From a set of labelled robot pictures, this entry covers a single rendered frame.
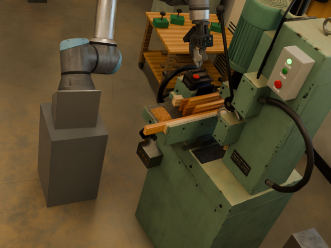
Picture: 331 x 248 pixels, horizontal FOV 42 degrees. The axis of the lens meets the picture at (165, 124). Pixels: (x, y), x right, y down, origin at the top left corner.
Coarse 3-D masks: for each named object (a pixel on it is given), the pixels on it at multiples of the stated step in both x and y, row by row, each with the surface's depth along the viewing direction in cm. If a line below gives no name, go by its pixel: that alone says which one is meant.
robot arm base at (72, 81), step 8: (64, 72) 216; (72, 72) 214; (80, 72) 215; (88, 72) 219; (64, 80) 215; (72, 80) 213; (80, 80) 214; (88, 80) 217; (64, 88) 213; (72, 88) 212; (80, 88) 213; (88, 88) 215
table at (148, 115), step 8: (160, 104) 202; (168, 104) 203; (144, 112) 198; (168, 112) 199; (176, 112) 200; (152, 120) 194; (200, 128) 196; (208, 128) 199; (160, 136) 191; (168, 136) 187; (176, 136) 190; (184, 136) 193; (192, 136) 196; (168, 144) 191
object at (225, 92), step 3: (228, 81) 198; (222, 84) 197; (225, 84) 196; (228, 84) 196; (222, 87) 197; (225, 87) 196; (228, 87) 194; (219, 90) 200; (222, 90) 198; (225, 90) 196; (228, 90) 194; (234, 90) 194; (219, 93) 200; (222, 93) 198; (225, 93) 196; (228, 93) 195; (234, 93) 192; (222, 96) 199; (225, 96) 197
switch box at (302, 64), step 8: (288, 48) 145; (296, 48) 146; (280, 56) 147; (288, 56) 144; (296, 56) 142; (304, 56) 143; (280, 64) 148; (296, 64) 142; (304, 64) 140; (312, 64) 143; (272, 72) 151; (288, 72) 145; (296, 72) 142; (304, 72) 144; (272, 80) 152; (280, 80) 149; (288, 80) 146; (296, 80) 144; (304, 80) 147; (272, 88) 153; (280, 88) 150; (288, 88) 147; (296, 88) 148; (280, 96) 151; (288, 96) 149; (296, 96) 152
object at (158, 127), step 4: (204, 112) 198; (188, 116) 193; (192, 116) 194; (172, 120) 189; (176, 120) 189; (152, 124) 184; (156, 124) 184; (160, 124) 185; (164, 124) 185; (144, 128) 183; (148, 128) 181; (152, 128) 183; (156, 128) 184; (160, 128) 186; (144, 132) 183; (148, 132) 183; (152, 132) 185; (156, 132) 186
